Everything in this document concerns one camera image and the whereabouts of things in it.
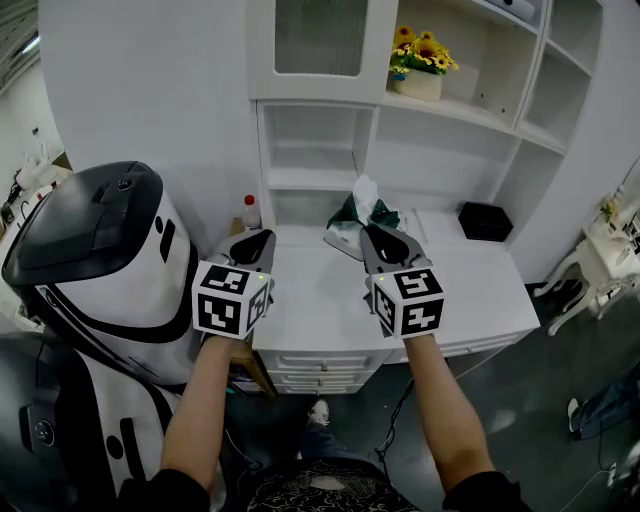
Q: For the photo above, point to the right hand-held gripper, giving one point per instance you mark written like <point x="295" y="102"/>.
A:
<point x="415" y="305"/>

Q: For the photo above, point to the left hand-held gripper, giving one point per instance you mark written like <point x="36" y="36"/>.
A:
<point x="225" y="305"/>

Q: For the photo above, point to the dark green tissues pack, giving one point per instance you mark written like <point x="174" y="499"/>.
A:
<point x="345" y="216"/>

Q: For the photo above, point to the person's left forearm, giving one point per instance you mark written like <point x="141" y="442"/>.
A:
<point x="195" y="420"/>

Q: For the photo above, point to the person's right forearm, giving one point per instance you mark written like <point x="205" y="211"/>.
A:
<point x="445" y="415"/>

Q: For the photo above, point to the white desk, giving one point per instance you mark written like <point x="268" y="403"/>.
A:
<point x="320" y="300"/>

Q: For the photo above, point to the white shelf cabinet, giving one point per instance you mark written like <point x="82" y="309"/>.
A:
<point x="435" y="160"/>

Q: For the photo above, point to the red capped clear bottle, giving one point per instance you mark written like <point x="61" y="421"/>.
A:
<point x="251" y="215"/>

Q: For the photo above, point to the white black service robot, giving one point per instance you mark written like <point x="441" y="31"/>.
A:
<point x="125" y="280"/>
<point x="75" y="435"/>

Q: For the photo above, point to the small black box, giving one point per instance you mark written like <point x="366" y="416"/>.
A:
<point x="485" y="222"/>

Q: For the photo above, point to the person's white shoe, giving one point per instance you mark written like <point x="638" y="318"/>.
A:
<point x="319" y="412"/>

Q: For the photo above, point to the person's jeans leg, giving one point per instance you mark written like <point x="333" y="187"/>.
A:
<point x="320" y="442"/>

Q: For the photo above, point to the person's black patterned shirt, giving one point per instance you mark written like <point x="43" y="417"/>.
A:
<point x="325" y="490"/>

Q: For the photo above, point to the small yellow flower bunch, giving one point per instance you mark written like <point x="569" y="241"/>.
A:
<point x="610" y="210"/>

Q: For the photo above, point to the cluttered white background table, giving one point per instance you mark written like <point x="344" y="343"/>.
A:
<point x="35" y="185"/>

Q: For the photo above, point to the potted yellow sunflowers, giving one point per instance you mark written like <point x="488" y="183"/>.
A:
<point x="420" y="75"/>

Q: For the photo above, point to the frosted glass cabinet door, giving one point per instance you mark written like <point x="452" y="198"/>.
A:
<point x="320" y="35"/>

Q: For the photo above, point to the white box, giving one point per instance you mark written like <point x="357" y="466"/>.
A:
<point x="515" y="7"/>

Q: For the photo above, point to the ceiling light strip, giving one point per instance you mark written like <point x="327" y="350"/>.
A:
<point x="30" y="45"/>

